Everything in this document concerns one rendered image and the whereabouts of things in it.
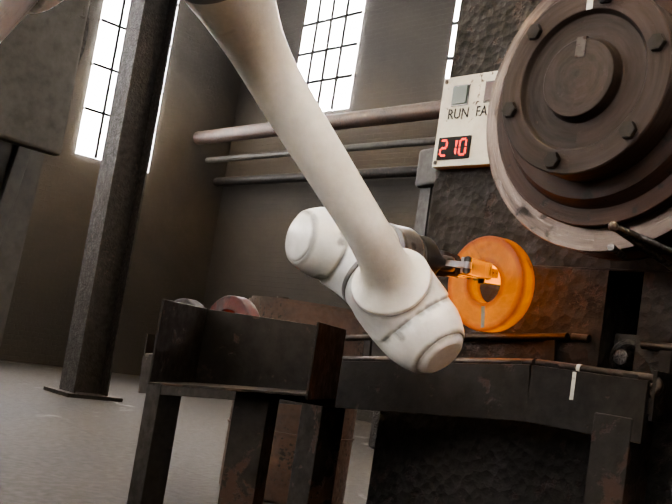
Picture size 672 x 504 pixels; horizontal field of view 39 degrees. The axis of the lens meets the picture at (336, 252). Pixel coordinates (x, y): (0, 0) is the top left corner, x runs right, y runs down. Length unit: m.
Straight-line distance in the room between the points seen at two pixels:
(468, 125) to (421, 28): 9.23
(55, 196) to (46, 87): 8.16
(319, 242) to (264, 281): 10.76
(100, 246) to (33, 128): 4.39
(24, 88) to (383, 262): 2.75
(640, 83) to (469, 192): 0.53
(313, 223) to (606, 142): 0.42
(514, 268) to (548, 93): 0.28
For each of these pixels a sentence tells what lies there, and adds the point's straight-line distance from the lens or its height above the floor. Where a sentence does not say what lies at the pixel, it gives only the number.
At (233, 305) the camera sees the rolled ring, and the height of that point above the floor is 0.74.
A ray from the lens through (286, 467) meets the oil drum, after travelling 4.18.
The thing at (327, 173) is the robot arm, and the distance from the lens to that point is 1.08.
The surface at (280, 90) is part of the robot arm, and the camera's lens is 1.07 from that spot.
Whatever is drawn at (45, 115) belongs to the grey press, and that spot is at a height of 1.39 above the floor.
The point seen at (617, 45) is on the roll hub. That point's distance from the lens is 1.41.
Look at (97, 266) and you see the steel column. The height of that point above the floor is 1.08.
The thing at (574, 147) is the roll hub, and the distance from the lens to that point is 1.39.
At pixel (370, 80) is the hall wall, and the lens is 11.36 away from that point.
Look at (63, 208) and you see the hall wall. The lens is 11.96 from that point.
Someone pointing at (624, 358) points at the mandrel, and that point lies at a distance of 1.50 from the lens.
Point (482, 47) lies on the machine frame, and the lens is 1.88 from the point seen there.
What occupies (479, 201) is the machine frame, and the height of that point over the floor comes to 0.99.
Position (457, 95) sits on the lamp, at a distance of 1.85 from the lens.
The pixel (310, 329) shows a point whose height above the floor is 0.71.
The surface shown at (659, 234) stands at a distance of 1.38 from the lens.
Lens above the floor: 0.68
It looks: 6 degrees up
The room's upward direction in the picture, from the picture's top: 9 degrees clockwise
